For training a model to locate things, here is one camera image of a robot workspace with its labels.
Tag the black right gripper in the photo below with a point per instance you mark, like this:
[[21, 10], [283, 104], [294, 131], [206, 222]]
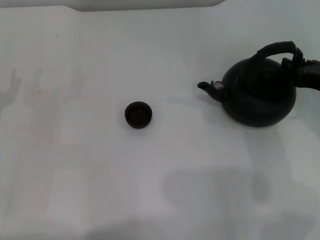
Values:
[[310, 77]]

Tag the small dark round teacup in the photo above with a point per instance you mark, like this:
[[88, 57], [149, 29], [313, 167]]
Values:
[[138, 115]]

